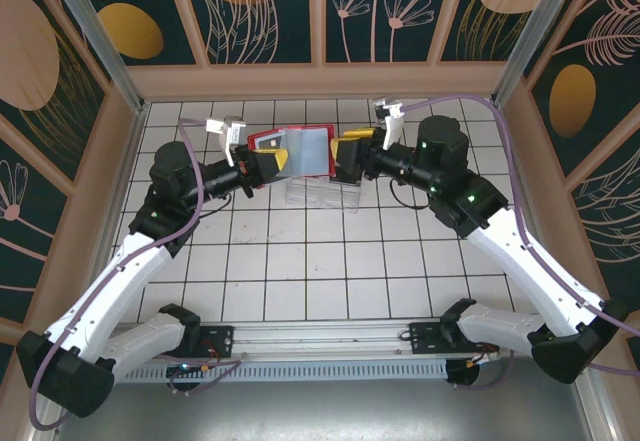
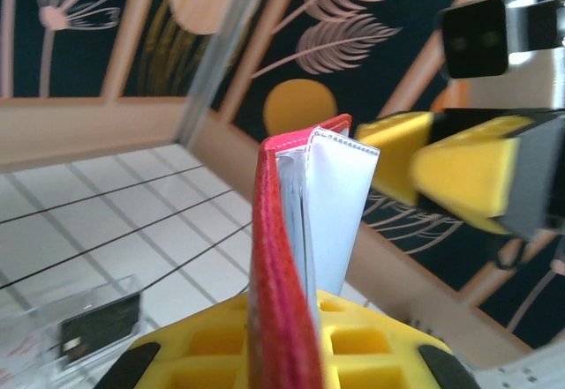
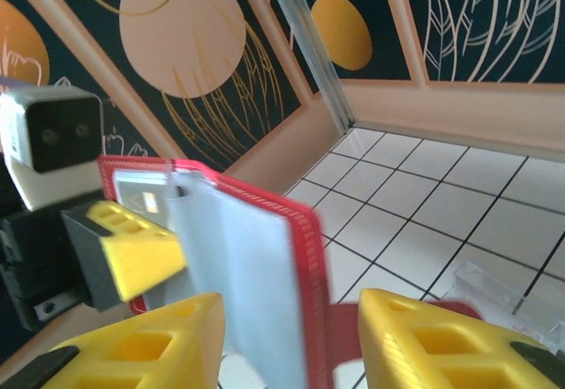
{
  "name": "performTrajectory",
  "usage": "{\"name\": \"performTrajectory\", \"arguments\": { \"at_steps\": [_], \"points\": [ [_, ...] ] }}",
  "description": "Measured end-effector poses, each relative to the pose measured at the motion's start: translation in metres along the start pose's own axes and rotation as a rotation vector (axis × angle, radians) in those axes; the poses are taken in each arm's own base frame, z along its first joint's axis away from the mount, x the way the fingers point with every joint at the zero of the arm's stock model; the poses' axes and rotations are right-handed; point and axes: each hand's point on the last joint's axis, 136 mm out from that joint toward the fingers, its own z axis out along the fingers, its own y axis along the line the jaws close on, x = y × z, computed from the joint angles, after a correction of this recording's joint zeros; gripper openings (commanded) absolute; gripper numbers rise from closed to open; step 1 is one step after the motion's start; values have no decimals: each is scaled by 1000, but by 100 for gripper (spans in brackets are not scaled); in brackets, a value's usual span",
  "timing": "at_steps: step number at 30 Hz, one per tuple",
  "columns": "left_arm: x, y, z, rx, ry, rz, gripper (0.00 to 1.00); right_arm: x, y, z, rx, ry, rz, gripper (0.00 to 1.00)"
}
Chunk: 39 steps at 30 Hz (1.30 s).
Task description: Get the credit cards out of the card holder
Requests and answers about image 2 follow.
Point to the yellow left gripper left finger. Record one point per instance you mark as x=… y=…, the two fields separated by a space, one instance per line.
x=198 y=353

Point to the translucent card with red print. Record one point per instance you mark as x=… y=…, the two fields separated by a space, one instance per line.
x=24 y=349

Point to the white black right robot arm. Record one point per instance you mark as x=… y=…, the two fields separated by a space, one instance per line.
x=529 y=371

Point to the aluminium frame post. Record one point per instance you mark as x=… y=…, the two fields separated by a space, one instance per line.
x=223 y=54

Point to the black credit card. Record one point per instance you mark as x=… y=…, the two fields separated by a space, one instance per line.
x=101 y=327

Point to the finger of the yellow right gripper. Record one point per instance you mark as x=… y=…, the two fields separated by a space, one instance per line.
x=393 y=155
x=468 y=177

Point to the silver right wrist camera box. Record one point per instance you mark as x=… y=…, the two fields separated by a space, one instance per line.
x=474 y=38

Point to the clear plastic tray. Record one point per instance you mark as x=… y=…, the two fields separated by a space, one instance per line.
x=26 y=318

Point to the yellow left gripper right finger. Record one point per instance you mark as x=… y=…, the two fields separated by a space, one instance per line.
x=379 y=353

